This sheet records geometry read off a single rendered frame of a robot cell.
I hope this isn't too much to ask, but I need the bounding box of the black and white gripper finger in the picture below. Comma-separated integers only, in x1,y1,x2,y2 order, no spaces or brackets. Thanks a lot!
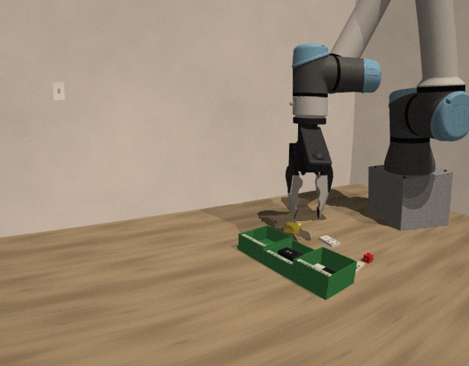
285,159,303,219
315,166,333,218

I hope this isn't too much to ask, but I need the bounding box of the green rack of labelled bins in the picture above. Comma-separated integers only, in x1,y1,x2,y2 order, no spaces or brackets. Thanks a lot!
238,226,357,300

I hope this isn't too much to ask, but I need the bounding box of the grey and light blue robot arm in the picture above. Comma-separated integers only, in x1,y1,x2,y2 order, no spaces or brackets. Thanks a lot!
290,0,469,175

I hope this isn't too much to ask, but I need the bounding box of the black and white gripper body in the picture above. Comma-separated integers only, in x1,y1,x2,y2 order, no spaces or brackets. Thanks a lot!
289,117,326,175

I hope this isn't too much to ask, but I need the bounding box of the white domino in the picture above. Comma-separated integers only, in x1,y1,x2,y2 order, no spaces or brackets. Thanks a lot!
319,236,340,247
355,261,365,274

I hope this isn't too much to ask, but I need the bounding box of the red die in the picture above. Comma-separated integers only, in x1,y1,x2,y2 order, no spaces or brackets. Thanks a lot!
363,253,374,264

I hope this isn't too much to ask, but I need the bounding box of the black 9v battery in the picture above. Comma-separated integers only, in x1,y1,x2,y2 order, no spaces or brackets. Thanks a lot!
278,247,302,261

